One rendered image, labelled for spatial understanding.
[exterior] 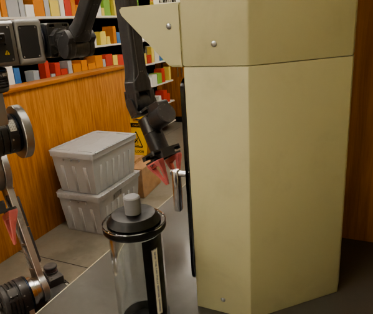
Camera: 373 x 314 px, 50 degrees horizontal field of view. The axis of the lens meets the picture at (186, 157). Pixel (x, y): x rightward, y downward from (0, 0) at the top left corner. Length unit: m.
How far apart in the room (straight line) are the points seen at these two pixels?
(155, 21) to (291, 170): 0.34
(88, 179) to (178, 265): 2.10
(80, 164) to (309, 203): 2.38
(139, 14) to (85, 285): 0.59
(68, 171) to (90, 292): 2.22
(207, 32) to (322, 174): 0.33
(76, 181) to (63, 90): 0.75
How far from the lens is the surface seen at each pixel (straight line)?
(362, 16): 0.98
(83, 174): 3.03
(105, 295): 0.92
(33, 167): 3.17
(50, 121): 3.26
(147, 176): 3.72
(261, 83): 0.65
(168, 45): 0.69
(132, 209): 0.68
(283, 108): 0.68
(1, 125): 1.55
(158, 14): 0.69
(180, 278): 0.94
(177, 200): 0.81
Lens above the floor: 1.48
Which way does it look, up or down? 18 degrees down
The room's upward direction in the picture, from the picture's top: 4 degrees counter-clockwise
